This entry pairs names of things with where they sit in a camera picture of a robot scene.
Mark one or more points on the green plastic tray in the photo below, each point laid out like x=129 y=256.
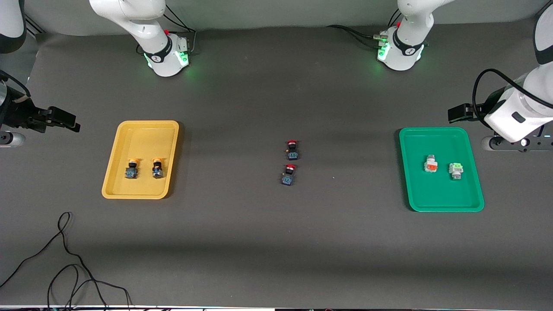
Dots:
x=436 y=194

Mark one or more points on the red push button switch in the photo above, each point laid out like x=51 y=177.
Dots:
x=293 y=153
x=288 y=178

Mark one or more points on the yellow push button switch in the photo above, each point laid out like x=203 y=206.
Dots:
x=157 y=171
x=131 y=172

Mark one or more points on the yellow plastic tray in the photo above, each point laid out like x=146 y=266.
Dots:
x=142 y=138

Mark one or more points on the dark grey table mat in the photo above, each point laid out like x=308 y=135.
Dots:
x=276 y=242

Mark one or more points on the grey aluminium frame rail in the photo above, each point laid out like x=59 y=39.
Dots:
x=33 y=26

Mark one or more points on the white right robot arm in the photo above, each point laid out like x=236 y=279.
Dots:
x=129 y=13

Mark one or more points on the green and white button switch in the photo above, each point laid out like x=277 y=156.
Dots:
x=456 y=170

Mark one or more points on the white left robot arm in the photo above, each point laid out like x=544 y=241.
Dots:
x=518 y=112

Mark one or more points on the orange and white button switch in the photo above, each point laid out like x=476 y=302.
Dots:
x=430 y=165

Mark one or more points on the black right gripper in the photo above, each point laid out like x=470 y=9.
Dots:
x=20 y=115

